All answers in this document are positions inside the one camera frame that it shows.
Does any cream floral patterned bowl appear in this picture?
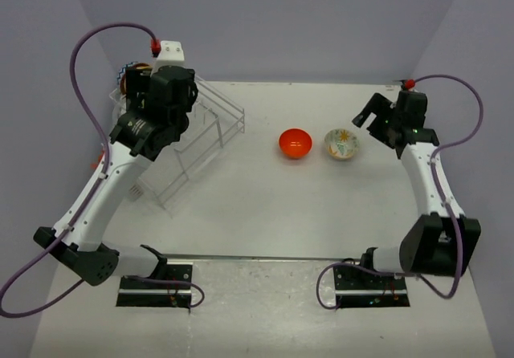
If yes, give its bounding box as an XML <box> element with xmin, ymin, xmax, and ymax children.
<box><xmin>324</xmin><ymin>128</ymin><xmax>361</xmax><ymax>161</ymax></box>

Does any orange plastic bowl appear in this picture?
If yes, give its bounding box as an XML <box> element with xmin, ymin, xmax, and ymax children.
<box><xmin>278</xmin><ymin>128</ymin><xmax>312</xmax><ymax>160</ymax></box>

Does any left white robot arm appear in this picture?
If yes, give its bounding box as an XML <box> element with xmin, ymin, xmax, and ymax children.
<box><xmin>34</xmin><ymin>66</ymin><xmax>198</xmax><ymax>288</ymax></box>

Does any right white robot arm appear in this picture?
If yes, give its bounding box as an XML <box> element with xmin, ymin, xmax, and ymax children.
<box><xmin>353</xmin><ymin>91</ymin><xmax>481</xmax><ymax>288</ymax></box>

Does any blue zigzag patterned bowl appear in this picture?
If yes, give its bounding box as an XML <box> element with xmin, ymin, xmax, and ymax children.
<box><xmin>116</xmin><ymin>61</ymin><xmax>137</xmax><ymax>88</ymax></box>

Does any orange plastic utensil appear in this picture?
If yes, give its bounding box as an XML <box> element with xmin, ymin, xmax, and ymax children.
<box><xmin>91</xmin><ymin>153</ymin><xmax>104</xmax><ymax>169</ymax></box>

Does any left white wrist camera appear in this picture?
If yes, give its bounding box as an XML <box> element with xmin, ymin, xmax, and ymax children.
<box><xmin>153</xmin><ymin>40</ymin><xmax>186</xmax><ymax>71</ymax></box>

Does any white wire dish rack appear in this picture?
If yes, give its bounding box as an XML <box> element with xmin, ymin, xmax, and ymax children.
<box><xmin>126</xmin><ymin>77</ymin><xmax>245</xmax><ymax>206</ymax></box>

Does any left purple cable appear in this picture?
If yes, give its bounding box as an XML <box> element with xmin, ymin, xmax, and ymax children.
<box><xmin>0</xmin><ymin>22</ymin><xmax>206</xmax><ymax>319</ymax></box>

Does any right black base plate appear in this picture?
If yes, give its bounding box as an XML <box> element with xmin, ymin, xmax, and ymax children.
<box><xmin>332</xmin><ymin>266</ymin><xmax>410</xmax><ymax>309</ymax></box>

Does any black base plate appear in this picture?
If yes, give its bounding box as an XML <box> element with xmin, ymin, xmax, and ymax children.
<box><xmin>116</xmin><ymin>261</ymin><xmax>193</xmax><ymax>309</ymax></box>
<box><xmin>332</xmin><ymin>266</ymin><xmax>410</xmax><ymax>309</ymax></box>

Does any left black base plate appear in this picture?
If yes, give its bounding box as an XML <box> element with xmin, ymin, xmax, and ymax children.
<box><xmin>116</xmin><ymin>261</ymin><xmax>193</xmax><ymax>309</ymax></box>

